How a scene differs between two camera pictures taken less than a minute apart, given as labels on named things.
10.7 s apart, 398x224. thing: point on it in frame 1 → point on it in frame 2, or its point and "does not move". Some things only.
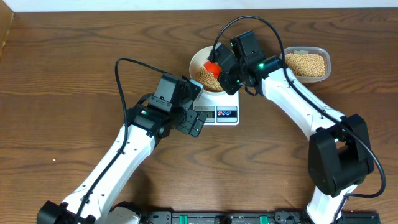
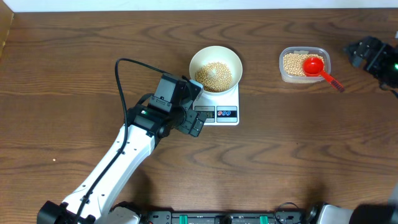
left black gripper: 190,116 does not move
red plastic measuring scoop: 214,68 → 313,66
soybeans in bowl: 208,79 does not move
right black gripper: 226,84 → 382,50
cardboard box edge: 6,18 does not move
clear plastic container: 309,64 does not move
